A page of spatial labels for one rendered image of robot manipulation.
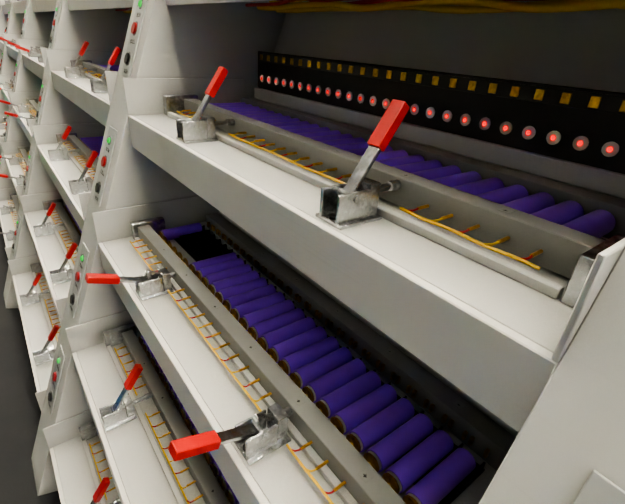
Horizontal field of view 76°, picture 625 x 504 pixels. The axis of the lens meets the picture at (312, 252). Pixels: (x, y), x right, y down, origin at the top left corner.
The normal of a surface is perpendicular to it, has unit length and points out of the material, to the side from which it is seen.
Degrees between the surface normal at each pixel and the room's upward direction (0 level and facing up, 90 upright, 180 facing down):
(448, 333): 111
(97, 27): 90
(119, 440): 21
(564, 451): 90
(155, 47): 90
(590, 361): 90
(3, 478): 0
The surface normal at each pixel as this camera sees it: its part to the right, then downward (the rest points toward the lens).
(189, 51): 0.61, 0.40
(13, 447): 0.34, -0.91
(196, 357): 0.07, -0.89
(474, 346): -0.80, 0.23
